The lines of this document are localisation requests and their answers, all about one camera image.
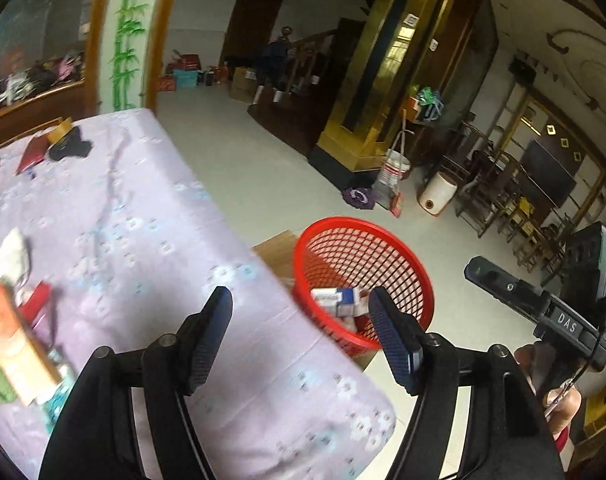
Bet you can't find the small red box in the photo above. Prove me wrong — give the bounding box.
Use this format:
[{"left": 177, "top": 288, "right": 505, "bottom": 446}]
[{"left": 17, "top": 282, "right": 52, "bottom": 327}]

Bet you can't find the black television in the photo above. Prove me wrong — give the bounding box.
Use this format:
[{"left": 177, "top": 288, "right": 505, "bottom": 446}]
[{"left": 520, "top": 139, "right": 580, "bottom": 209}]

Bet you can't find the green bamboo wall painting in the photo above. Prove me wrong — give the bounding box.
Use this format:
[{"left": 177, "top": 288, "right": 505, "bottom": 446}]
[{"left": 107, "top": 0, "right": 152, "bottom": 111}]

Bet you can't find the purple floral tablecloth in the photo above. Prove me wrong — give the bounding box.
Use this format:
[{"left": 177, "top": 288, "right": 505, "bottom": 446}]
[{"left": 0, "top": 107, "right": 396, "bottom": 480}]

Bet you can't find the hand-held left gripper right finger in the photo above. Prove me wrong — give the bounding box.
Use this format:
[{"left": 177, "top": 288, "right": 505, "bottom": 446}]
[{"left": 368, "top": 287, "right": 566, "bottom": 480}]

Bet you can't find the teal packet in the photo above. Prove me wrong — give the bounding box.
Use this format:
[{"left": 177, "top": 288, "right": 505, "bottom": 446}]
[{"left": 37, "top": 349, "right": 78, "bottom": 432}]

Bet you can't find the brown tape roll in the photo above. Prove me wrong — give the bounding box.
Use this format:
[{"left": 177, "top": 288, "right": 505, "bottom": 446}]
[{"left": 46, "top": 117, "right": 75, "bottom": 144}]

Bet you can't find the black device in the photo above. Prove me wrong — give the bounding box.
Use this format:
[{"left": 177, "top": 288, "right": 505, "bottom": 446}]
[{"left": 47, "top": 127, "right": 93, "bottom": 162}]

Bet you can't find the wooden staircase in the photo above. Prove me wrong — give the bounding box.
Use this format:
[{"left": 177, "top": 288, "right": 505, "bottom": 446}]
[{"left": 247, "top": 17, "right": 366, "bottom": 157}]

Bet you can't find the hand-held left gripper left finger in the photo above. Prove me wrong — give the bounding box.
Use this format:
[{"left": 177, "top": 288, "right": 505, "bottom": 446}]
[{"left": 38, "top": 286, "right": 234, "bottom": 480}]

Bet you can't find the person's right hand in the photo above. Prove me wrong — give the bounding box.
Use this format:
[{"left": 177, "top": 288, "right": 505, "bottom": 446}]
[{"left": 514, "top": 344, "right": 582, "bottom": 428}]

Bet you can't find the golden pillar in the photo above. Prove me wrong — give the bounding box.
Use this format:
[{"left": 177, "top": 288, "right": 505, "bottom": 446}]
[{"left": 309, "top": 0, "right": 468, "bottom": 175}]

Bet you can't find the person's right forearm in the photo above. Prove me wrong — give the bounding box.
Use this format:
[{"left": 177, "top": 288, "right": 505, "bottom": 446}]
[{"left": 552, "top": 422, "right": 584, "bottom": 461}]

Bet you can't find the white cylinder roll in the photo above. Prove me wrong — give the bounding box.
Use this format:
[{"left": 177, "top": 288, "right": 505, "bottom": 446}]
[{"left": 416, "top": 171, "right": 458, "bottom": 218}]

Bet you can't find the orange box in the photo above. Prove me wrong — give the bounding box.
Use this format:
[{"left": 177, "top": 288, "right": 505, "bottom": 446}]
[{"left": 0, "top": 282, "right": 64, "bottom": 407}]

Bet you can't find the pile of red boxes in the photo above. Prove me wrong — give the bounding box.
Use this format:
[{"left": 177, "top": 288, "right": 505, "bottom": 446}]
[{"left": 157, "top": 49, "right": 204, "bottom": 93}]

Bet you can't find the cardboard box by stairs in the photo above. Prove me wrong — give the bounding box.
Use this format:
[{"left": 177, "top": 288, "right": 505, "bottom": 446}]
[{"left": 230, "top": 66, "right": 260, "bottom": 104}]

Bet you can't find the red packet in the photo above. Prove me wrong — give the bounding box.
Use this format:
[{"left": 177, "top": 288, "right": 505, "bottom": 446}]
[{"left": 15, "top": 135, "right": 52, "bottom": 176}]

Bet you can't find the green bag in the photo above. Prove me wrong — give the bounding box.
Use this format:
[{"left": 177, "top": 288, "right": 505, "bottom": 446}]
[{"left": 415, "top": 87, "right": 447, "bottom": 122}]

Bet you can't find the brown cardboard box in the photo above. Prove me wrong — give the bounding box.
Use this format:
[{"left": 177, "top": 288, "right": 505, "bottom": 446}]
[{"left": 252, "top": 229, "right": 380, "bottom": 372}]

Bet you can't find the white plastic bucket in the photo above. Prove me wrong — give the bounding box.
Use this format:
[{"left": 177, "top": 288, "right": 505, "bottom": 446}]
[{"left": 380, "top": 149, "right": 412, "bottom": 187}]

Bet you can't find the white cloth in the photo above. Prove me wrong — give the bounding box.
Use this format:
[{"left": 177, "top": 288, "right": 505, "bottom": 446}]
[{"left": 0, "top": 227, "right": 32, "bottom": 287}]

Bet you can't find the brown wooden door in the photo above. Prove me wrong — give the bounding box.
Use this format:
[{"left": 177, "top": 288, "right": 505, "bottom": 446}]
[{"left": 221, "top": 0, "right": 286, "bottom": 69}]

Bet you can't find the dark blue jacket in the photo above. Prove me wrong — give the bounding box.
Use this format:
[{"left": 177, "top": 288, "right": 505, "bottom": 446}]
[{"left": 261, "top": 26, "right": 290, "bottom": 88}]

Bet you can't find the red plastic mesh basket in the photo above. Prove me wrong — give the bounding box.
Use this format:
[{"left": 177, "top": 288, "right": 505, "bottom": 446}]
[{"left": 292, "top": 216, "right": 436, "bottom": 353}]

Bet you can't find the white and blue carton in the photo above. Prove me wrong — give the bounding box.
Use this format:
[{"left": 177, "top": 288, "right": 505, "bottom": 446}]
[{"left": 310, "top": 286, "right": 362, "bottom": 319}]

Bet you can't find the wooden arch frame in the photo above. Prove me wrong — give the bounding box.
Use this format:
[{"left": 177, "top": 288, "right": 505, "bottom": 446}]
[{"left": 85, "top": 0, "right": 188, "bottom": 117}]

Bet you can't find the wooden chair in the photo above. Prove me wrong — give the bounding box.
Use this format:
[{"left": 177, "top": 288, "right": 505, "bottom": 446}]
[{"left": 455, "top": 124, "right": 534, "bottom": 241}]

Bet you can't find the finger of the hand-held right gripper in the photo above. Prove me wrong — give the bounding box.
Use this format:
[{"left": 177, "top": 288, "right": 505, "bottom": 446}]
[{"left": 464, "top": 255, "right": 551, "bottom": 322}]

